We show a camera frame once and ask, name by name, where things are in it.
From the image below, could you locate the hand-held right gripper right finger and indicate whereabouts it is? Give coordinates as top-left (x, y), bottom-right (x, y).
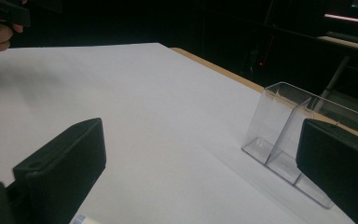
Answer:
top-left (296, 118), bottom-right (358, 224)

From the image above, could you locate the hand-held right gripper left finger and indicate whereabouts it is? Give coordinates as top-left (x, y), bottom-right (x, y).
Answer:
top-left (12, 117), bottom-right (107, 224)

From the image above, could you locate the clear plastic divided container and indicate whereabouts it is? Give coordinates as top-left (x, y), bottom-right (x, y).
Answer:
top-left (241, 81), bottom-right (358, 209)

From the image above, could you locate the white metal stand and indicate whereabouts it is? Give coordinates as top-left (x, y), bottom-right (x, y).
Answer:
top-left (316, 35), bottom-right (358, 104)

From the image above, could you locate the white table sheet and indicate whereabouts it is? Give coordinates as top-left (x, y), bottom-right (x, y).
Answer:
top-left (0, 42), bottom-right (355, 224)

